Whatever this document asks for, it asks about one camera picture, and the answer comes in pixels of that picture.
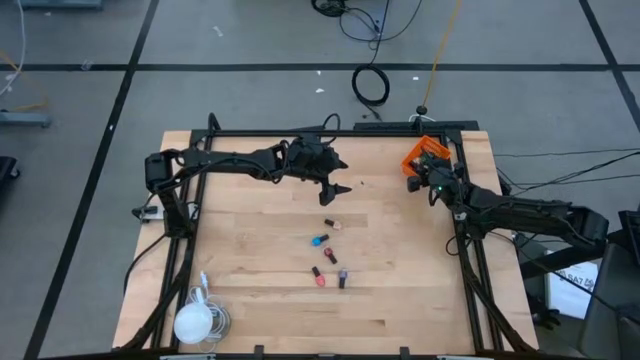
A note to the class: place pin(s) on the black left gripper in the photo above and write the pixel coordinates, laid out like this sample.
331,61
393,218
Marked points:
312,171

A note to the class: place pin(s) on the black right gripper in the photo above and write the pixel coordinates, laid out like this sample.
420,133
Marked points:
435,169

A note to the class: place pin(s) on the nude pink nail polish bottle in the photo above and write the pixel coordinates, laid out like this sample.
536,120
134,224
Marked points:
336,225

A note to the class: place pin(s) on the light blue nail polish bottle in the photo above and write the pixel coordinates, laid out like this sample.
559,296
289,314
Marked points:
316,242

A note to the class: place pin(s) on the dark red nail polish bottle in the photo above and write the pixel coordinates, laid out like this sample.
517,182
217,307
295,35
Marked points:
330,256

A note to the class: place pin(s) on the purple nail polish bottle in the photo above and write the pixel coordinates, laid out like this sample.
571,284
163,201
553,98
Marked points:
342,277

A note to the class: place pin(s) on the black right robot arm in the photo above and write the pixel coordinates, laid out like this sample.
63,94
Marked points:
525,212

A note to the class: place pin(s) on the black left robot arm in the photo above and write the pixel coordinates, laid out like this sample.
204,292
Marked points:
225,159

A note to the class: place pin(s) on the coral pink nail polish bottle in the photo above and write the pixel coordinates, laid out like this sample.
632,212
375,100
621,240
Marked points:
319,280

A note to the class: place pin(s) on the orange plastic basket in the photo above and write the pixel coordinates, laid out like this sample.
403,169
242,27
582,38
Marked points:
430,145

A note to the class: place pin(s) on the white paper sign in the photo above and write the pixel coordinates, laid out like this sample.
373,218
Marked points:
570,295

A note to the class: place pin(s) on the silver aluminium bar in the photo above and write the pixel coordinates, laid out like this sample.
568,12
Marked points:
187,357
465,357

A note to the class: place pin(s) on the white mushroom lamp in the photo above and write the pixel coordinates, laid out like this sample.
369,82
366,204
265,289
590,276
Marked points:
192,324

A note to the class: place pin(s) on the black office chair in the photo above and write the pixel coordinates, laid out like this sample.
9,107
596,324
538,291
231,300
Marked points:
615,300

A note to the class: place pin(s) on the gray desk foot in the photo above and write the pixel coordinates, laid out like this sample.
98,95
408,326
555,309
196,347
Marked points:
25,119

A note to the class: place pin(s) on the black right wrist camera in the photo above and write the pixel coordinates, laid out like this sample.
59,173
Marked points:
439,190

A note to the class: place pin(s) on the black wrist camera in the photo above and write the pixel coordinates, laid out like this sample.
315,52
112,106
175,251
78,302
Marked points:
306,150
439,190

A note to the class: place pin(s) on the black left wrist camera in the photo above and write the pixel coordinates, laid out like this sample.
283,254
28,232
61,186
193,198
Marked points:
306,150

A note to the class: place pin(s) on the black table frame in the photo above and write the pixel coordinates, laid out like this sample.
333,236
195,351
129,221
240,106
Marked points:
250,133

